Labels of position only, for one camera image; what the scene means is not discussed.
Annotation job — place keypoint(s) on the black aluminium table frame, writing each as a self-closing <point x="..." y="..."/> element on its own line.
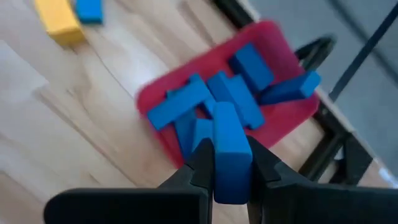
<point x="326" y="146"/>

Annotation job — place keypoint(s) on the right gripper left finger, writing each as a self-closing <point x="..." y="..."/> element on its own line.
<point x="140" y="205"/>

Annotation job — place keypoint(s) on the yellow wooden block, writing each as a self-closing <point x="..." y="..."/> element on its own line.
<point x="59" y="21"/>

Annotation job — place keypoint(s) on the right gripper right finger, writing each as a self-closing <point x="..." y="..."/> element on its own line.
<point x="311" y="205"/>

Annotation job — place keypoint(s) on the pink-red translucent plastic bin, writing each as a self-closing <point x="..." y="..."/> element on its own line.
<point x="276" y="124"/>

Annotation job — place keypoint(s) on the blue wooden block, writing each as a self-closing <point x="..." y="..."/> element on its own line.
<point x="253" y="67"/>
<point x="185" y="133"/>
<point x="202" y="132"/>
<point x="178" y="104"/>
<point x="231" y="155"/>
<point x="89" y="11"/>
<point x="292" y="88"/>
<point x="237" y="99"/>

